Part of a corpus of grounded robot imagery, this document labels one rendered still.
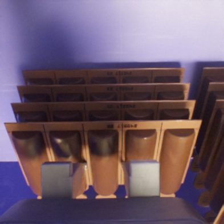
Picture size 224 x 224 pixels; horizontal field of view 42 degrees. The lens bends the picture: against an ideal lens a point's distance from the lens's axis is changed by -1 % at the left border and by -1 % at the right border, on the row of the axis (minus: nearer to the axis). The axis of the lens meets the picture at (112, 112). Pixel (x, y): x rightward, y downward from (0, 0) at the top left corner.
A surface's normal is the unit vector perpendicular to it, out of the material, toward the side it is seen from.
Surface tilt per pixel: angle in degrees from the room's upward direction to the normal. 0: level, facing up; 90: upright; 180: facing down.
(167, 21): 0
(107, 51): 0
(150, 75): 0
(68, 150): 14
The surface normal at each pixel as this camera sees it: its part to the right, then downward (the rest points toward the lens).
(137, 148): -0.22, 0.69
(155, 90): 0.01, 0.70
